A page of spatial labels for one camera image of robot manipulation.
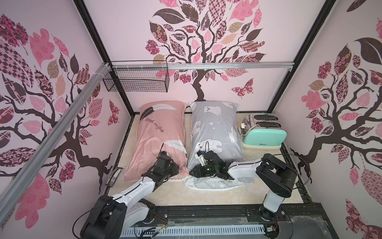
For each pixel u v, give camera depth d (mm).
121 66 899
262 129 880
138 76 948
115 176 854
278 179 466
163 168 674
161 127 924
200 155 811
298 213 742
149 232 724
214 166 697
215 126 906
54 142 533
